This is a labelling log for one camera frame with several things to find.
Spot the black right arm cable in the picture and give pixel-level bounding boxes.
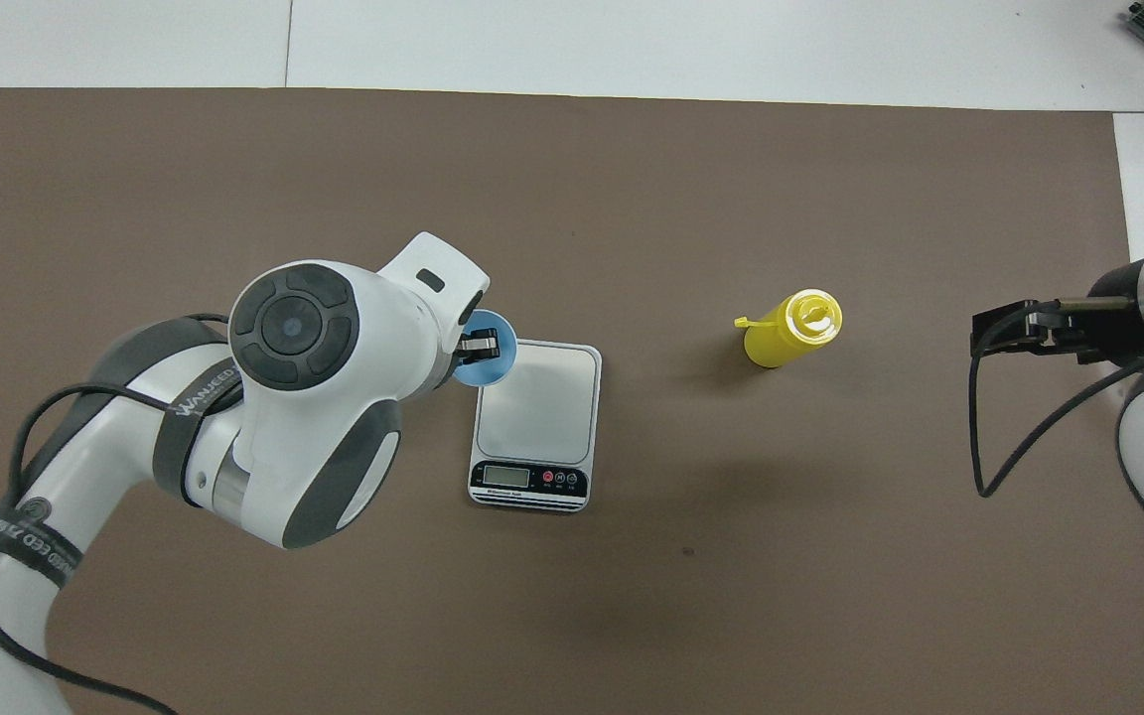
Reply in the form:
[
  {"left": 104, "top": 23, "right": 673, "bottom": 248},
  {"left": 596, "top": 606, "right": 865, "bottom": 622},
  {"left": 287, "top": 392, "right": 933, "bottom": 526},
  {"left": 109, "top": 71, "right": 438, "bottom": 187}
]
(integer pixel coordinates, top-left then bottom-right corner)
[{"left": 968, "top": 306, "right": 1144, "bottom": 499}]

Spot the yellow squeeze bottle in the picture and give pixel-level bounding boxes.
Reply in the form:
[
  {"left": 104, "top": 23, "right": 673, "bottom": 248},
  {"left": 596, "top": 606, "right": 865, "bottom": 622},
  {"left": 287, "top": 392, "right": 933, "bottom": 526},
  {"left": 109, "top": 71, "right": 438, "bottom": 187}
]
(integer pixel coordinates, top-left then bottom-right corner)
[{"left": 734, "top": 289, "right": 843, "bottom": 369}]

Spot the silver digital kitchen scale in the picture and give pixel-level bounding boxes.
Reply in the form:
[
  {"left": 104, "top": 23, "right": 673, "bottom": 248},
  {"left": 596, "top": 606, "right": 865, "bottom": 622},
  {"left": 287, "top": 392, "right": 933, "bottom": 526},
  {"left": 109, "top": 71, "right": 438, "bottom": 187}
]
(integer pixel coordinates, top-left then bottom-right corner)
[{"left": 468, "top": 339, "right": 604, "bottom": 514}]

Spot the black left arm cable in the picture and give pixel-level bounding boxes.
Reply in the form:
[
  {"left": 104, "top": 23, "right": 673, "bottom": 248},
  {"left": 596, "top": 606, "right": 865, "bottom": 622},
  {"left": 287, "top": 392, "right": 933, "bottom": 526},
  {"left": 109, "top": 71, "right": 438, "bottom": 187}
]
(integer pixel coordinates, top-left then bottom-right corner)
[{"left": 0, "top": 313, "right": 235, "bottom": 715}]

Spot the light blue plastic cup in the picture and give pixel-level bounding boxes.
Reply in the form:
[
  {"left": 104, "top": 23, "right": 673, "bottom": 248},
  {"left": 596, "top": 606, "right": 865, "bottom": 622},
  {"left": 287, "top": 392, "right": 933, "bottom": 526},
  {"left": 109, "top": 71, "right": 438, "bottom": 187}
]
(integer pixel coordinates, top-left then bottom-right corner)
[{"left": 451, "top": 309, "right": 518, "bottom": 387}]

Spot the brown paper mat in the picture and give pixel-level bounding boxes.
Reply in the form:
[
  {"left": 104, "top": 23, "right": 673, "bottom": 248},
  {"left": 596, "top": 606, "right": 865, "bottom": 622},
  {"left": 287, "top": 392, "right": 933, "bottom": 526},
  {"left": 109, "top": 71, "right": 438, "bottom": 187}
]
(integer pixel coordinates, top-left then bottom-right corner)
[{"left": 0, "top": 87, "right": 1144, "bottom": 715}]

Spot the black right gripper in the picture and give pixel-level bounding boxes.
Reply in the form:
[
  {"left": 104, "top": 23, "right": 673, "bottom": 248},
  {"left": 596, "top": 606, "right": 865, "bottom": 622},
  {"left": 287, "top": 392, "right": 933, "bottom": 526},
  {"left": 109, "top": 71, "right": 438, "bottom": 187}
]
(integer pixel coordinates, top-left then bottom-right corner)
[{"left": 971, "top": 260, "right": 1144, "bottom": 366}]

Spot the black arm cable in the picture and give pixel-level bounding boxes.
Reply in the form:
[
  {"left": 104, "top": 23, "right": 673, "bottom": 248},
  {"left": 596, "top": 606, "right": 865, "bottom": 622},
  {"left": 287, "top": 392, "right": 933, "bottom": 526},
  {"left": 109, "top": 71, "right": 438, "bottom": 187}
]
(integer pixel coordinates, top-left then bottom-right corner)
[
  {"left": 968, "top": 306, "right": 1144, "bottom": 499},
  {"left": 0, "top": 313, "right": 235, "bottom": 715}
]

